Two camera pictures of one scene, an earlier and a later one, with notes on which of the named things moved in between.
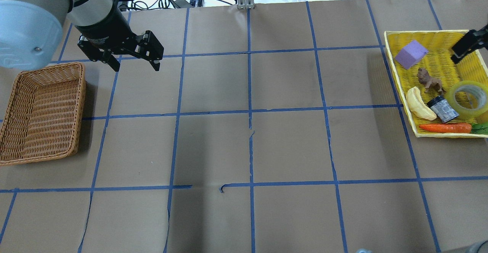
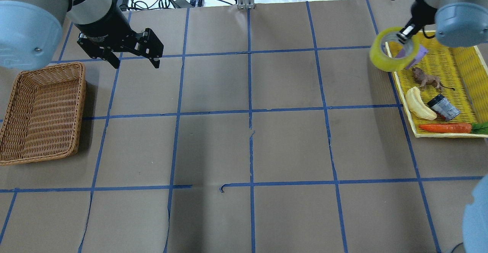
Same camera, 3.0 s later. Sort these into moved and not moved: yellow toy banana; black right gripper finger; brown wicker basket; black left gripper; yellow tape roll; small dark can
Moved: yellow tape roll; black right gripper finger
Not moved: brown wicker basket; small dark can; black left gripper; yellow toy banana
